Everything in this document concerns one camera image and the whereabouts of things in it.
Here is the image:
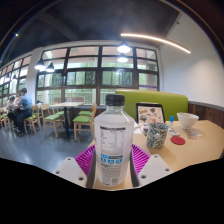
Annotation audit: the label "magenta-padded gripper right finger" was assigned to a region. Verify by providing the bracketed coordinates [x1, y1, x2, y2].
[129, 143, 174, 188]

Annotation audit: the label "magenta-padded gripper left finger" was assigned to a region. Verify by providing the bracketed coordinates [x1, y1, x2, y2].
[53, 143, 98, 189]

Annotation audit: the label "clear plastic water bottle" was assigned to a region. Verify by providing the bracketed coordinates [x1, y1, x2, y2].
[93, 93, 136, 187]

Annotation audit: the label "flat round red coaster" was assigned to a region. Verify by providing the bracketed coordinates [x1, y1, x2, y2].
[169, 135, 186, 146]

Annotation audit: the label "wooden chairs with green seats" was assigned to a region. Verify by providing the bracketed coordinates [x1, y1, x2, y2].
[0, 102, 98, 142]

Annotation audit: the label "black framed picture stand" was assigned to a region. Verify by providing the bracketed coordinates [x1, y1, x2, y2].
[135, 102, 166, 127]

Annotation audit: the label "white ceramic bowl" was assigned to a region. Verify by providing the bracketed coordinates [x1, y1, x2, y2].
[176, 111, 200, 130]

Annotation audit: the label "wooden dining table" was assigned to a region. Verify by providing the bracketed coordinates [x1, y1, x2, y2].
[48, 101, 85, 139]

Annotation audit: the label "green upholstered bench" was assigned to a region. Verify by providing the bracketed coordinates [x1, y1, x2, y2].
[114, 89, 189, 122]

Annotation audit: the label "person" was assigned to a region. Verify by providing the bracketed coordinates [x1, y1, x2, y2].
[6, 95, 19, 129]
[14, 87, 34, 137]

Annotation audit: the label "hanging pendant lamps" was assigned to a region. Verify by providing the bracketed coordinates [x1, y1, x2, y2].
[9, 41, 133, 83]

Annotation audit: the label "long curved ceiling light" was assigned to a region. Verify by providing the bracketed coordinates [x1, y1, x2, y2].
[120, 32, 192, 55]

